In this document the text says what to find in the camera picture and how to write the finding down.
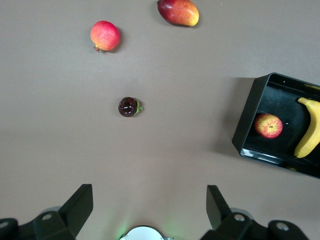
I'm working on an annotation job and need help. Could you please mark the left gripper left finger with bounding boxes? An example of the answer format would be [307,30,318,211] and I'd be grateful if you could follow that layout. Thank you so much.
[0,184,94,240]

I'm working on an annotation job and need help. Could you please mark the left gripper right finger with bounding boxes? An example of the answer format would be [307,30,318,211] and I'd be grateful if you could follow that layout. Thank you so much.
[199,185,309,240]

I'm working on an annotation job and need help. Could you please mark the red yellow apple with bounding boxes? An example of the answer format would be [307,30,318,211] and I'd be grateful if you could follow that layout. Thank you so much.
[254,113,284,140]

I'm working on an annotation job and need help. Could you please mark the black plastic box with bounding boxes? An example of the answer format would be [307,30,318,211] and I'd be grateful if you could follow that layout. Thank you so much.
[231,72,320,180]

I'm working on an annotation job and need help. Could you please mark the yellow banana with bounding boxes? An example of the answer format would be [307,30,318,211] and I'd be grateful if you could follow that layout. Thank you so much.
[293,97,320,159]

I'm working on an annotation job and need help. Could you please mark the dark purple mangosteen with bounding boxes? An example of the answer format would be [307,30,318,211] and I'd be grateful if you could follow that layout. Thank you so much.
[117,96,145,118]

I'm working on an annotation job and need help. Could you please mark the brown table mat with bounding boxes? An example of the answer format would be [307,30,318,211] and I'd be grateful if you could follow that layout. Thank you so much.
[0,0,320,240]

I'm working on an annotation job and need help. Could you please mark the red pomegranate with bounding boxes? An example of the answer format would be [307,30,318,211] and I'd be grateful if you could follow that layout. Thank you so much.
[90,20,121,53]

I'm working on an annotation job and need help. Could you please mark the red yellow mango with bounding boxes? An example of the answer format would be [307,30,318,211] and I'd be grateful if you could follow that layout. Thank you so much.
[157,0,200,27]

